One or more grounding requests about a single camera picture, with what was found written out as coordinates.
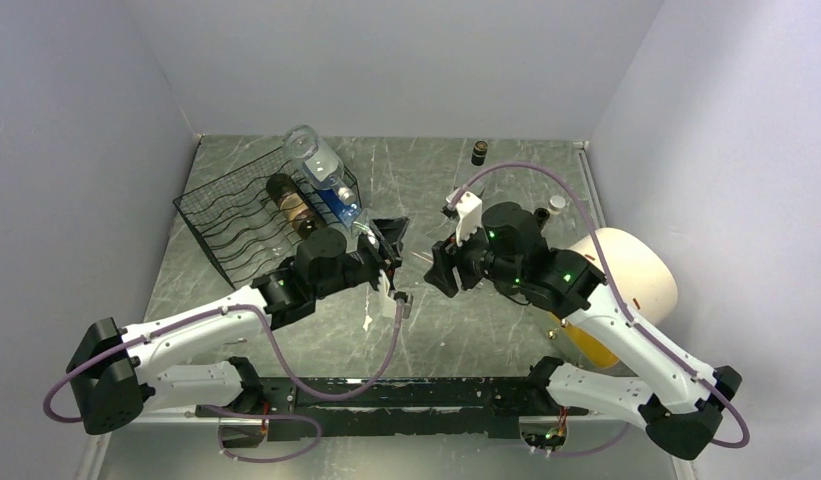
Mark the black wire wine rack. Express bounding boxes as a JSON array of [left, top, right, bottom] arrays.
[[173, 140, 362, 287]]

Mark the dark green wine bottle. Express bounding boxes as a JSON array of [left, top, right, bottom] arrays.
[[533, 208, 551, 229]]

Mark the clear gold label bottle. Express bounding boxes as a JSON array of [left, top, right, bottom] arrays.
[[471, 140, 488, 167]]

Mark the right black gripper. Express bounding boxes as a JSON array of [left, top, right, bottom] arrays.
[[425, 214, 524, 297]]

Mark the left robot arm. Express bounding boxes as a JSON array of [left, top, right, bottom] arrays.
[[64, 217, 409, 435]]

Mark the brown label wine bottle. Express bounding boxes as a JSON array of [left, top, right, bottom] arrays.
[[265, 173, 328, 240]]

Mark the small clear capped bottle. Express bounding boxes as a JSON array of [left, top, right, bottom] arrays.
[[547, 195, 568, 218]]

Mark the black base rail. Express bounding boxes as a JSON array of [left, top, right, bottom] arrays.
[[250, 376, 590, 441]]

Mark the round clear silver-cap bottle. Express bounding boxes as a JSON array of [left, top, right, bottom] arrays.
[[282, 125, 357, 205]]

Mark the blue square bottle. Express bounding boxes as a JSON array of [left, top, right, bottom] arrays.
[[316, 186, 373, 233]]

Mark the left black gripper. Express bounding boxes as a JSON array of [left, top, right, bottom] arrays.
[[314, 218, 409, 299]]

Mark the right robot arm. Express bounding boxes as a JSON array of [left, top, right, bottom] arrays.
[[425, 194, 742, 460]]

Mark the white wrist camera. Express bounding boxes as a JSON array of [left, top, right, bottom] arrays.
[[444, 190, 483, 246], [377, 270, 413, 320]]

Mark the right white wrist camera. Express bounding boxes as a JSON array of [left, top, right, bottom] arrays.
[[444, 190, 483, 246]]

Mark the tall clear bottle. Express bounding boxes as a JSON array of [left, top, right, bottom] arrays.
[[247, 216, 295, 260]]

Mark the white orange cylinder container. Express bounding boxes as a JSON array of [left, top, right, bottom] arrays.
[[549, 227, 678, 371]]

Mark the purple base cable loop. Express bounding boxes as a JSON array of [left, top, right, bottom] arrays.
[[217, 411, 324, 464]]

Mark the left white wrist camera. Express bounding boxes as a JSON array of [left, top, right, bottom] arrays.
[[377, 270, 413, 320]]

